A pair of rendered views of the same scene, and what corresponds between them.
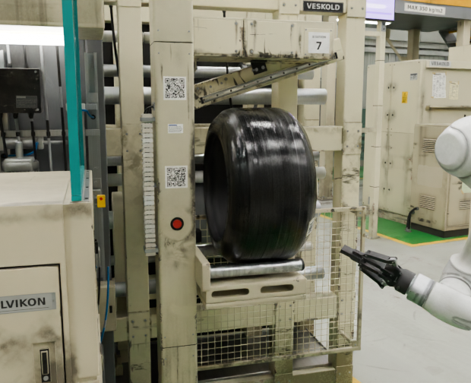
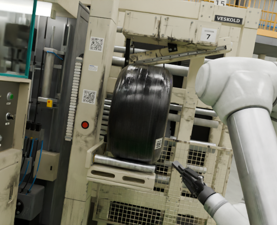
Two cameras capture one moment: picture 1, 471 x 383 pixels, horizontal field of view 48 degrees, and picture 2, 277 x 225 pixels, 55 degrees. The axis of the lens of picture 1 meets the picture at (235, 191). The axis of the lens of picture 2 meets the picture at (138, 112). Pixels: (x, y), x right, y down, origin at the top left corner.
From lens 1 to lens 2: 76 cm
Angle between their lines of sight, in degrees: 20
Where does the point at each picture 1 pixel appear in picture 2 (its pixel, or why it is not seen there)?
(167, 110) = (90, 56)
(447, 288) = (233, 209)
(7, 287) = not seen: outside the picture
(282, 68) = (188, 50)
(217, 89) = (144, 57)
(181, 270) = (82, 153)
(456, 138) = (203, 69)
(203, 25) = (136, 17)
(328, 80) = not seen: outside the picture
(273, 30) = (178, 23)
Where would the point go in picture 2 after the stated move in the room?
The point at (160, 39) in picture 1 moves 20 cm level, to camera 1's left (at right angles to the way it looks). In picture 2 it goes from (93, 14) to (62, 13)
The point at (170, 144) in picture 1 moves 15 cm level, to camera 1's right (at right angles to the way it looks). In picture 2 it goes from (88, 76) to (112, 80)
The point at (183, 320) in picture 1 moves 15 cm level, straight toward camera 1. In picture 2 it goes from (79, 184) to (65, 193)
